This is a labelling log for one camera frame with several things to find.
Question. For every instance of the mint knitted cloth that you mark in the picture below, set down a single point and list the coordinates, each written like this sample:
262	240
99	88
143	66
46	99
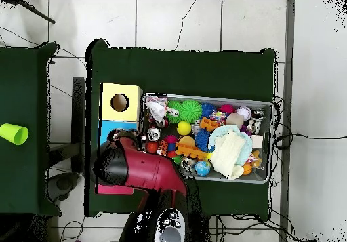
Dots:
248	144

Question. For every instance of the lime green plastic cup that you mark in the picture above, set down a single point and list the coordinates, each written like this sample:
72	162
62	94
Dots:
13	133

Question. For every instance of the wooden box with three holes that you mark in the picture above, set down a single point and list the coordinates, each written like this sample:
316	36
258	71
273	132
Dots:
127	109

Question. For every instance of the cream knitted cloth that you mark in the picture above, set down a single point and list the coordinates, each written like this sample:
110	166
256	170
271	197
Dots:
227	152

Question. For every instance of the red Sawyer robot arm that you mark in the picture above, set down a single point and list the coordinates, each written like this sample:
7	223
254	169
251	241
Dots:
149	171

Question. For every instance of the orange long toy block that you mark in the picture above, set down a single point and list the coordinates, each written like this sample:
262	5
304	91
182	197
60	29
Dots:
189	150

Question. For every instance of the dark green table cloth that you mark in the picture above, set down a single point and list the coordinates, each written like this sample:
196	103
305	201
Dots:
24	76
176	71

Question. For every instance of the green spiky rubber ball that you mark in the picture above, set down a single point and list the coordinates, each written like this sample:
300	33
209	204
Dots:
190	111

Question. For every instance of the yellow smooth ball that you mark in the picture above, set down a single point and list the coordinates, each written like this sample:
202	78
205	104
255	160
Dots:
183	128

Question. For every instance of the dark thin rod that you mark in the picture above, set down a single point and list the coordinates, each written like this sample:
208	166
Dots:
40	14

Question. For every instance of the globe print ball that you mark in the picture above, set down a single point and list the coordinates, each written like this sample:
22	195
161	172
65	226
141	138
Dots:
202	168

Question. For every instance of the silver drink can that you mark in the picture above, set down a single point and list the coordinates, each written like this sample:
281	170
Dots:
153	133

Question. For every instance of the grey rounded stand foot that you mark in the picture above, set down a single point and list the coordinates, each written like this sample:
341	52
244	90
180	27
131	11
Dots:
63	183

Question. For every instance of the blue spiky rubber ball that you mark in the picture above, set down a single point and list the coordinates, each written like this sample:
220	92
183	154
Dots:
208	109

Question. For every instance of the orange-red smooth ball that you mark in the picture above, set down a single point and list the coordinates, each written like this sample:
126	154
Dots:
152	147

